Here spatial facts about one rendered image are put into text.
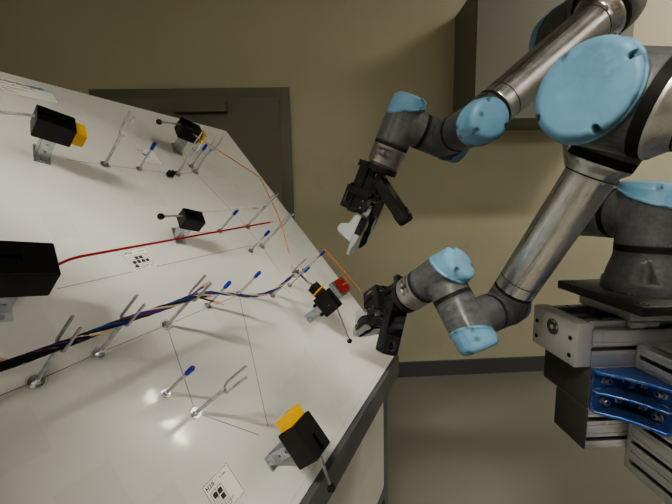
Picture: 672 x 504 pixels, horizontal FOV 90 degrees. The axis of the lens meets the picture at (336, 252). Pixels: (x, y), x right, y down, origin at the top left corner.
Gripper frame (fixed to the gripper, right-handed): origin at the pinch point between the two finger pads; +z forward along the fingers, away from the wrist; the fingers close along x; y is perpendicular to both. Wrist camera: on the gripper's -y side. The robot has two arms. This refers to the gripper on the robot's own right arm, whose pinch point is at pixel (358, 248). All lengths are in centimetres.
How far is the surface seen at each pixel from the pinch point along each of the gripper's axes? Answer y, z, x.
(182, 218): 32.1, 3.9, 23.1
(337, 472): -19.2, 36.4, 23.5
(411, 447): -52, 119, -90
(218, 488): -5, 28, 45
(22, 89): 72, -8, 31
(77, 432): 11, 20, 55
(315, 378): -5.7, 28.0, 13.8
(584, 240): -108, -13, -231
